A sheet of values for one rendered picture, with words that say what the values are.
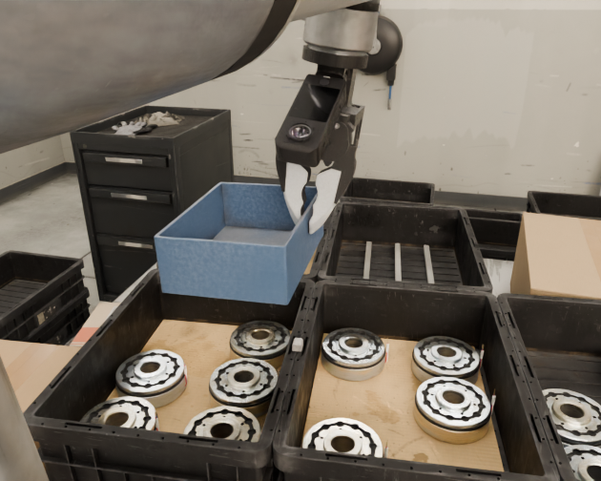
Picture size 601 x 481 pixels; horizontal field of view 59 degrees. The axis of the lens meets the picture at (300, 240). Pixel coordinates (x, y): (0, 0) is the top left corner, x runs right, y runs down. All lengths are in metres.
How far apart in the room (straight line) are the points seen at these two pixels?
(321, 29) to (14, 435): 0.45
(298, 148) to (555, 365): 0.63
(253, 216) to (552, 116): 3.36
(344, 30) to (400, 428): 0.52
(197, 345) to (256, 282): 0.39
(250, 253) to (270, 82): 3.55
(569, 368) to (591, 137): 3.18
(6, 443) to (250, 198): 0.54
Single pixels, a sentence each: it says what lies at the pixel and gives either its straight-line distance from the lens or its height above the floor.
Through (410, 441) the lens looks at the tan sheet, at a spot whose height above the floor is 0.83.
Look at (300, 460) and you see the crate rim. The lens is 0.62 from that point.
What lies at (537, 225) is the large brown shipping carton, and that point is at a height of 0.90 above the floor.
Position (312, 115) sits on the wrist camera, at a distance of 0.55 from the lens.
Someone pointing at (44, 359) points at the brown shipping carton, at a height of 0.86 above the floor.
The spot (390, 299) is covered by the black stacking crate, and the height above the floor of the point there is 0.91.
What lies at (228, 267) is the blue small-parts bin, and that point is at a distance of 0.58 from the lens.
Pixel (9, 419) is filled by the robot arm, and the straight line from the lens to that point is 0.30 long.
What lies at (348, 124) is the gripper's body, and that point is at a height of 1.25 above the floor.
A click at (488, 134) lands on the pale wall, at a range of 3.97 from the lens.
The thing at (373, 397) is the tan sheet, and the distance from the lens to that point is 0.84.
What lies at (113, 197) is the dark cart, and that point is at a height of 0.64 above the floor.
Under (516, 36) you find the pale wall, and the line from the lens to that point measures 3.89.
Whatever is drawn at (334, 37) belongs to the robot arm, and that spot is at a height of 1.34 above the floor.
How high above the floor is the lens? 1.37
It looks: 24 degrees down
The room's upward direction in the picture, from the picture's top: straight up
